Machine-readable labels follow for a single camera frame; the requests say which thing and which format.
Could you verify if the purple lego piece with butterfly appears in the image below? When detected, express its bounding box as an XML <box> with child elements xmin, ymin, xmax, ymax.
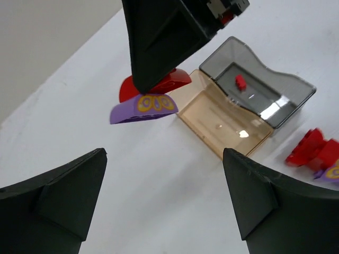
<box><xmin>314</xmin><ymin>160</ymin><xmax>339</xmax><ymax>184</ymax></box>

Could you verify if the purple curved lego brick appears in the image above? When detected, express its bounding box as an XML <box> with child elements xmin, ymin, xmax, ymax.
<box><xmin>110</xmin><ymin>94</ymin><xmax>179</xmax><ymax>124</ymax></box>

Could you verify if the amber transparent container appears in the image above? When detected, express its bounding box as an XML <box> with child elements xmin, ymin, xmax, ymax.
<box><xmin>169</xmin><ymin>70</ymin><xmax>273</xmax><ymax>158</ymax></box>

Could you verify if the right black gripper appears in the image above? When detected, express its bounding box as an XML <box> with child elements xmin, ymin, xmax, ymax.
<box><xmin>122</xmin><ymin>0</ymin><xmax>250</xmax><ymax>93</ymax></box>

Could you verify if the small red lego brick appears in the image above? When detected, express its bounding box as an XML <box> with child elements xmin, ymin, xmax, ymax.
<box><xmin>235</xmin><ymin>75</ymin><xmax>247</xmax><ymax>92</ymax></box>

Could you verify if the red flower lego piece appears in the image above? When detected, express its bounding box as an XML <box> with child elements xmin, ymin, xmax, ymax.
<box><xmin>285</xmin><ymin>128</ymin><xmax>338</xmax><ymax>172</ymax></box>

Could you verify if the grey transparent container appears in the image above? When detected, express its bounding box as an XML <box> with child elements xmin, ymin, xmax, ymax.
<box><xmin>199</xmin><ymin>37</ymin><xmax>317</xmax><ymax>131</ymax></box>

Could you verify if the red curved lego brick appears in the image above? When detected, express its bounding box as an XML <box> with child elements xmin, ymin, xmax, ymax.
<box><xmin>119</xmin><ymin>68</ymin><xmax>192</xmax><ymax>103</ymax></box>

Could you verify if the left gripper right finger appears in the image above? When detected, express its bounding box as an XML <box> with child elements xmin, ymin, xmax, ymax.
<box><xmin>222</xmin><ymin>148</ymin><xmax>338</xmax><ymax>253</ymax></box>

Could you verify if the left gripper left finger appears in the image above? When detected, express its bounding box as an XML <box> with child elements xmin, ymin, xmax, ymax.
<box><xmin>1</xmin><ymin>148</ymin><xmax>107</xmax><ymax>253</ymax></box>

